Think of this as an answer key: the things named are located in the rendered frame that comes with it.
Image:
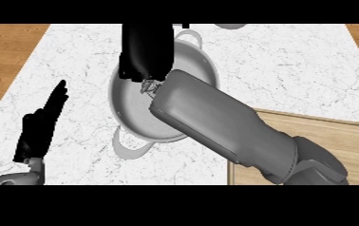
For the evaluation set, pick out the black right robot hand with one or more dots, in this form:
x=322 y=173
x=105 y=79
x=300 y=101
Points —
x=145 y=52

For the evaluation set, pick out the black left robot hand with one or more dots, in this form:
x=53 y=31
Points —
x=40 y=125

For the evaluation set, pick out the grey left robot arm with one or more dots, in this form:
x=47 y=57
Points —
x=33 y=176

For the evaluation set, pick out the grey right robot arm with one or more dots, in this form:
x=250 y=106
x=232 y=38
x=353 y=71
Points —
x=225 y=125

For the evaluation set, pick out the pale wooden tray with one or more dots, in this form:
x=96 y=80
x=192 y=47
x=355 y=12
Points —
x=322 y=135

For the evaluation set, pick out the grey round object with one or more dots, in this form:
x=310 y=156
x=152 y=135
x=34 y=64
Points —
x=231 y=26

